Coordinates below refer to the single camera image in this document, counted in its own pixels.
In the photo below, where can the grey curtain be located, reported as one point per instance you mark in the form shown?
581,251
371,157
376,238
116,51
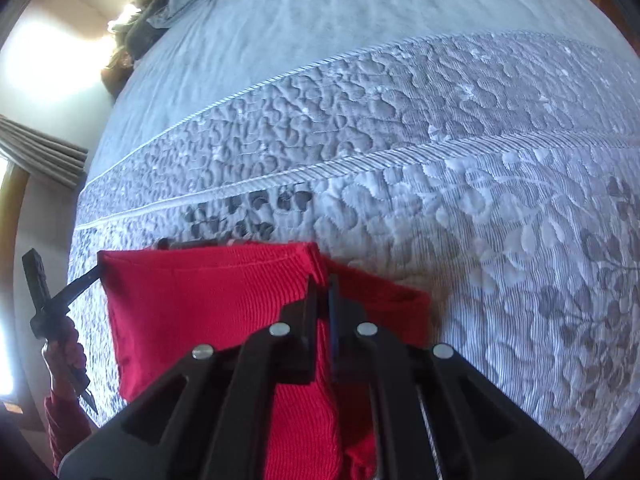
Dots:
45,152

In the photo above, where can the window with wooden frame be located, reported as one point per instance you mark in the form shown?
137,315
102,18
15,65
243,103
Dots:
12,210

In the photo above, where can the red knitted sweater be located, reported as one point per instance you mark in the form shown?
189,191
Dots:
200,310

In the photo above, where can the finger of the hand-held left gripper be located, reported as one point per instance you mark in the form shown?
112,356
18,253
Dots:
80,285

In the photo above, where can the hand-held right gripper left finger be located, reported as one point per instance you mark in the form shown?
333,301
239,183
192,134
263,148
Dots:
300,332

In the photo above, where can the person's left hand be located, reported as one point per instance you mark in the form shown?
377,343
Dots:
65,355

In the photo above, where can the grey leaf-patterned quilt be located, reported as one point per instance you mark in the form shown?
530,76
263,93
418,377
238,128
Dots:
450,210

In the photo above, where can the grey quilted bedspread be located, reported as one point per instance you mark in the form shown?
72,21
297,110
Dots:
300,35

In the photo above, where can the person's left forearm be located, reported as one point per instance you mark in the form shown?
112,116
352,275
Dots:
65,417

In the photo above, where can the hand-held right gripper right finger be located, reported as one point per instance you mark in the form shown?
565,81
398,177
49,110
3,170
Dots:
334,320

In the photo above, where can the pile of dark clothes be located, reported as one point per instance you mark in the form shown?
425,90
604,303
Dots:
140,30

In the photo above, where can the wooden nightstand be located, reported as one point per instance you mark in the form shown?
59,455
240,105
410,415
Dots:
114,82

